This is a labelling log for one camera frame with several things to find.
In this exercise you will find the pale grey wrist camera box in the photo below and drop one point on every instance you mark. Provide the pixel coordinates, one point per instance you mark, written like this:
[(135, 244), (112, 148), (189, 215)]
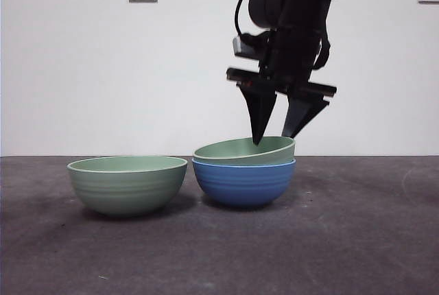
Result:
[(240, 46)]

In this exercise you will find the green ribbed bowl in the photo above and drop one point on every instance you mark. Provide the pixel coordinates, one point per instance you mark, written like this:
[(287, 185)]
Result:
[(127, 188), (226, 152)]

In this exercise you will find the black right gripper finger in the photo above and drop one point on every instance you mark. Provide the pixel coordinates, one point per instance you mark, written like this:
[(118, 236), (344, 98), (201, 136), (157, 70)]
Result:
[(260, 113), (300, 116)]

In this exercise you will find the blue ribbed bowl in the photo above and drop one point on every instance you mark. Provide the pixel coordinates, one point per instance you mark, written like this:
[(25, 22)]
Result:
[(243, 185)]

